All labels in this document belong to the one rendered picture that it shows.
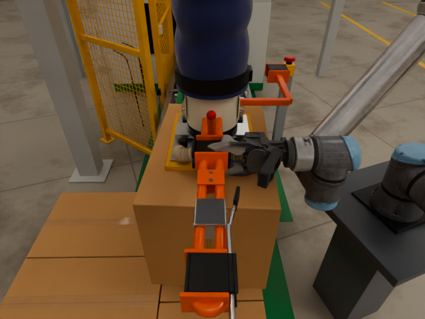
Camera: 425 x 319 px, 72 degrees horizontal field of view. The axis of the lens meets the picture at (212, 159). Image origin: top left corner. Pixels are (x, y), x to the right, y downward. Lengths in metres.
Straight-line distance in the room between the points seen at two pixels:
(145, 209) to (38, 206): 1.84
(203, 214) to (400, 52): 0.65
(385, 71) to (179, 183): 0.63
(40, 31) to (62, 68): 0.23
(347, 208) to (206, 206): 0.85
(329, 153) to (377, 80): 0.26
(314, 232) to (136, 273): 1.32
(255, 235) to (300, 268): 1.16
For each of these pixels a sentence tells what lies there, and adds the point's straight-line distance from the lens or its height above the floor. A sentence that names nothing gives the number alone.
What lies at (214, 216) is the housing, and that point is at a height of 1.22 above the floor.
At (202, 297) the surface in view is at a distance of 0.48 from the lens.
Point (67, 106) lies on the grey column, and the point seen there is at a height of 0.67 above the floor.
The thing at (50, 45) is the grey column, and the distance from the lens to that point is 2.20.
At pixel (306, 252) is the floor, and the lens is 2.10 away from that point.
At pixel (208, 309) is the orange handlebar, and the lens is 0.49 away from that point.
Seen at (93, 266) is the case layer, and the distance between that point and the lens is 1.40.
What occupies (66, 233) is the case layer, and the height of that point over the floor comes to 0.54.
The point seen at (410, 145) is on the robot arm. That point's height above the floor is 1.03.
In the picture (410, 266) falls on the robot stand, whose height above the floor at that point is 0.75.
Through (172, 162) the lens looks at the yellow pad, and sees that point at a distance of 0.91.
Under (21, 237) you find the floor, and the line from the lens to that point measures 2.45.
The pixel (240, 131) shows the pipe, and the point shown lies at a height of 1.12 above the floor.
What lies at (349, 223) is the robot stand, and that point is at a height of 0.75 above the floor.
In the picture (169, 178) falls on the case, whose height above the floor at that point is 1.07.
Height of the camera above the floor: 1.65
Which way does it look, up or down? 38 degrees down
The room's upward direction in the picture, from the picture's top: straight up
